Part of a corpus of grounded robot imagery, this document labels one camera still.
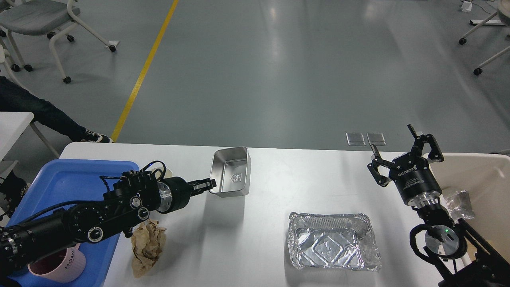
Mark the white side table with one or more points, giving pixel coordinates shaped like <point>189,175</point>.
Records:
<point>12,125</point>

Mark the aluminium foil tray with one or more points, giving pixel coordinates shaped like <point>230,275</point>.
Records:
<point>334,241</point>

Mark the crumpled brown paper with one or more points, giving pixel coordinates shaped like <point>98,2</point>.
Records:
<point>148,241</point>

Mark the grey office chair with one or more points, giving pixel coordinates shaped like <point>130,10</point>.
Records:
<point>46,17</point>

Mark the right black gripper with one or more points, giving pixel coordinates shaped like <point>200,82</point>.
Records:
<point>416,181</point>

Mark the metal floor plate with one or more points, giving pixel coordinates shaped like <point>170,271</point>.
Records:
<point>355,139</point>
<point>377,139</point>

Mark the steel rectangular tin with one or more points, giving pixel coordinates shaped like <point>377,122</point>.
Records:
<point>231,171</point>

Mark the brown paper in bin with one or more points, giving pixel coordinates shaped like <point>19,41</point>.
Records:
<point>500,249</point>

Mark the left metal floor plate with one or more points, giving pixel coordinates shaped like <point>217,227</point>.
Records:
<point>355,139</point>

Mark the white floor power adapter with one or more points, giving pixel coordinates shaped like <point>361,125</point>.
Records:
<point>466,6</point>

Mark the person in dark trousers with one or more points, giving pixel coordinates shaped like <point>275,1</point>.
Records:
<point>14,98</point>

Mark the white paper cup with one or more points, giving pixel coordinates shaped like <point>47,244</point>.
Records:
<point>167,174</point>

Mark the beige plastic bin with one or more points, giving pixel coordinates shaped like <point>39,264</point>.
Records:
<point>486,178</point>

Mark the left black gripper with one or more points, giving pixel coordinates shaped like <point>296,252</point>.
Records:
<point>175,192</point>

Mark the right metal floor plate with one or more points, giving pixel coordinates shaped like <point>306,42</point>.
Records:
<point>377,139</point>

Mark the crumpled clear plastic wrap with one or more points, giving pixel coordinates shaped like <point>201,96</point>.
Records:
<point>458,204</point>

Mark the pink HOME mug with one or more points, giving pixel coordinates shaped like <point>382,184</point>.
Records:
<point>63,266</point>

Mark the blue plastic tray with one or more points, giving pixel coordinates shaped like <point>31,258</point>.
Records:
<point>63,180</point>

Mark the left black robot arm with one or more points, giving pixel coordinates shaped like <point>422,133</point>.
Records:
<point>134,195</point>

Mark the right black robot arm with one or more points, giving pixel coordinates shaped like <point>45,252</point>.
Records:
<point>461,255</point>

